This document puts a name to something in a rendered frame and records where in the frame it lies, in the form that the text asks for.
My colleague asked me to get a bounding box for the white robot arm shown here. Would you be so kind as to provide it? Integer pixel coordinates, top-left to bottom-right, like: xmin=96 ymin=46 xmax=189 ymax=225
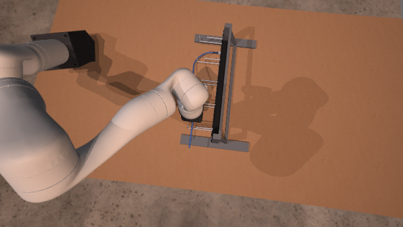
xmin=0 ymin=39 xmax=209 ymax=203

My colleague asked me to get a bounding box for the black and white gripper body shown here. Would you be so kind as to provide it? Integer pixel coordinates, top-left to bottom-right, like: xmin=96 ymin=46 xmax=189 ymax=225
xmin=178 ymin=105 xmax=204 ymax=123

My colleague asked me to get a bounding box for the grey metal rack with black panel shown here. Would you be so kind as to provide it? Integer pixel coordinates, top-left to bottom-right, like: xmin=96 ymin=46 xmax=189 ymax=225
xmin=190 ymin=23 xmax=256 ymax=152

